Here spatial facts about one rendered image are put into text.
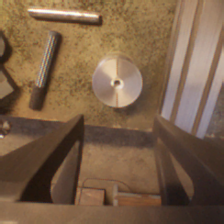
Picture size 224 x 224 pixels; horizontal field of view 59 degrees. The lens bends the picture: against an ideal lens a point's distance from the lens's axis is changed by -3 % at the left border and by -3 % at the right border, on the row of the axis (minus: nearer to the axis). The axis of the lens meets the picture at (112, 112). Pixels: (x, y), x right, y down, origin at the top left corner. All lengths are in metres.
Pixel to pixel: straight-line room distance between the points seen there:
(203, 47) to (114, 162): 1.26
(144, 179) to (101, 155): 0.37
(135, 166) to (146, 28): 1.28
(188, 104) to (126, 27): 0.11
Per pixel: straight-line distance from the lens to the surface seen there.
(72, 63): 0.25
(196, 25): 0.23
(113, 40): 0.24
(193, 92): 0.24
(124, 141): 1.33
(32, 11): 0.25
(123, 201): 1.51
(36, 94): 0.26
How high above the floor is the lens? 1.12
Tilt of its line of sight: 66 degrees down
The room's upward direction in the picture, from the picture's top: 178 degrees counter-clockwise
